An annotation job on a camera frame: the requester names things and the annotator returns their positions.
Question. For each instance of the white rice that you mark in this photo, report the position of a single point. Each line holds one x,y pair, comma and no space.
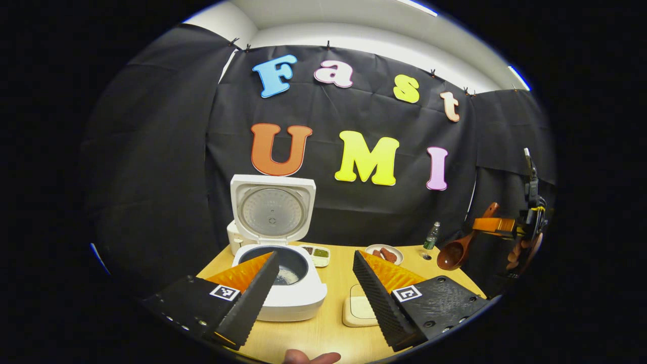
360,308

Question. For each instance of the clear glass tray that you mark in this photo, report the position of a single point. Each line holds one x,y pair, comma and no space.
348,316

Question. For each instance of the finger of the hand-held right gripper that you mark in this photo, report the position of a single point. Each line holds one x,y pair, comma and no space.
493,226

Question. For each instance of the wooden spoon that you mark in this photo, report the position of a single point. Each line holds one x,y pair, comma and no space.
452,255

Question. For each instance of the white rice cooker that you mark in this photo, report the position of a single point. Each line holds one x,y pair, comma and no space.
298,303

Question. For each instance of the white divided grain dish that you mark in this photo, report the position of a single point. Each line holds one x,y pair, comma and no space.
318,255

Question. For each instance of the clear plastic water bottle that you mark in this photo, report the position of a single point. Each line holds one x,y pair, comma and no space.
431,241

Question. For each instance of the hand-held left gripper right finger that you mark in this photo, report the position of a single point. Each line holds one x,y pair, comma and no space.
381,308

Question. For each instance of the white round plate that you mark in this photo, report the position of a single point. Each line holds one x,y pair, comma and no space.
371,247

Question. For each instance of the ceiling light panel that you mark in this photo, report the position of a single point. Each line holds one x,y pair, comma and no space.
519,77
417,7

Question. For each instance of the white toaster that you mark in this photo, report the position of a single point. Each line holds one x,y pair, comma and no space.
232,237

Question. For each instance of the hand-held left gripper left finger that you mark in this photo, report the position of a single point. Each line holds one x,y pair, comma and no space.
252,303

